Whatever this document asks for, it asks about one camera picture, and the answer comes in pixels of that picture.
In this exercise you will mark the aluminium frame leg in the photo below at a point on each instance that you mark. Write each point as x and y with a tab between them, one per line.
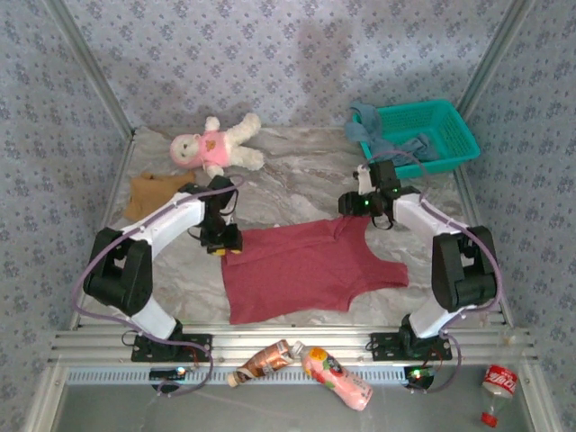
542	405
45	400

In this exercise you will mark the empty cola bottle red cap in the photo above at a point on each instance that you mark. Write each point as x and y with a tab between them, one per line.
499	382

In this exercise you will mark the aluminium mounting rail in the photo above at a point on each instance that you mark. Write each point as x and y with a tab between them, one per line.
315	335

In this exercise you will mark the pink drink bottle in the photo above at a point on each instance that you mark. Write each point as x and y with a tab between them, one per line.
342	382

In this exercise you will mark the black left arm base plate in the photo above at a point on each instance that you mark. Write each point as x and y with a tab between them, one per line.
200	342

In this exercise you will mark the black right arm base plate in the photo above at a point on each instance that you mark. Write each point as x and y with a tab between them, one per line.
382	346

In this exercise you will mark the blue tank top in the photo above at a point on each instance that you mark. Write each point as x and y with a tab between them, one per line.
360	130

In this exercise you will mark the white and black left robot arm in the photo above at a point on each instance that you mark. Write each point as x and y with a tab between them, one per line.
166	220

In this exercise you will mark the red tank top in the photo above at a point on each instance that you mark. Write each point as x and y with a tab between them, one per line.
292	270

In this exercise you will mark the white teddy bear pink hoodie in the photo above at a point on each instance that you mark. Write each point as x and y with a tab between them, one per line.
234	148

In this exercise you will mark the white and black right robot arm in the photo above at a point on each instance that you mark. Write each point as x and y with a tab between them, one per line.
418	216

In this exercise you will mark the brown drink bottle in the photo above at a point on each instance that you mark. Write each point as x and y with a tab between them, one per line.
265	360

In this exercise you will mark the teal plastic basket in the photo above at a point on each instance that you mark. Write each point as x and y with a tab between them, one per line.
450	121

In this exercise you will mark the brown tank top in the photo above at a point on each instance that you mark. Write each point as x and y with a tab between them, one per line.
148	193

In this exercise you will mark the aluminium frame post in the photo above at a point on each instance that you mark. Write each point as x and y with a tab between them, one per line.
90	67
495	54

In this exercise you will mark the small circuit board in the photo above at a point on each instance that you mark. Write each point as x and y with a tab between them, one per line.
166	373
418	375

